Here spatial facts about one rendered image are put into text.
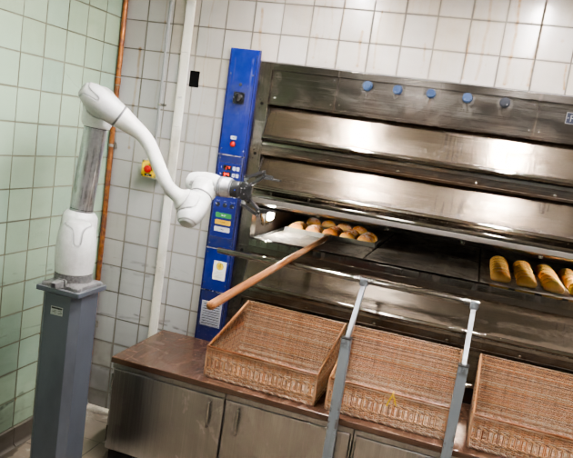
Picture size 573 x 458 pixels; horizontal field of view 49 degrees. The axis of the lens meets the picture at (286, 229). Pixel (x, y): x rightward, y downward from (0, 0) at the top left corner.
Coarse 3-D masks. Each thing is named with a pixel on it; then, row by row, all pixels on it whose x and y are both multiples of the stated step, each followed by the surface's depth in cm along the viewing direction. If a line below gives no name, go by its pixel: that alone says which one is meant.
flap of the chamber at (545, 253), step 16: (288, 208) 315; (304, 208) 310; (368, 224) 318; (384, 224) 298; (400, 224) 296; (464, 240) 290; (480, 240) 286; (496, 240) 284; (544, 256) 293; (560, 256) 277
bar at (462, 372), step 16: (240, 256) 298; (256, 256) 296; (320, 272) 287; (336, 272) 285; (400, 288) 276; (416, 288) 275; (352, 320) 270; (464, 352) 255; (464, 368) 249; (336, 384) 266; (464, 384) 250; (336, 400) 267; (336, 416) 268; (448, 416) 253; (336, 432) 270; (448, 432) 254; (448, 448) 254
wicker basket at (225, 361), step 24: (240, 312) 326; (264, 312) 333; (288, 312) 329; (216, 336) 302; (240, 336) 334; (264, 336) 331; (312, 336) 324; (336, 336) 321; (216, 360) 294; (240, 360) 290; (264, 360) 286; (288, 360) 325; (312, 360) 322; (336, 360) 313; (240, 384) 291; (264, 384) 287; (288, 384) 299; (312, 384) 280
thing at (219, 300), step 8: (320, 240) 345; (304, 248) 312; (312, 248) 326; (288, 256) 287; (296, 256) 294; (280, 264) 270; (264, 272) 250; (272, 272) 258; (248, 280) 233; (256, 280) 239; (232, 288) 218; (240, 288) 222; (216, 296) 206; (224, 296) 208; (232, 296) 214; (208, 304) 199; (216, 304) 201
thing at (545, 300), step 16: (256, 240) 335; (304, 256) 328; (320, 256) 325; (336, 256) 322; (352, 256) 326; (384, 272) 316; (400, 272) 313; (416, 272) 311; (464, 288) 305; (480, 288) 303; (496, 288) 300; (512, 288) 303; (544, 304) 295; (560, 304) 292
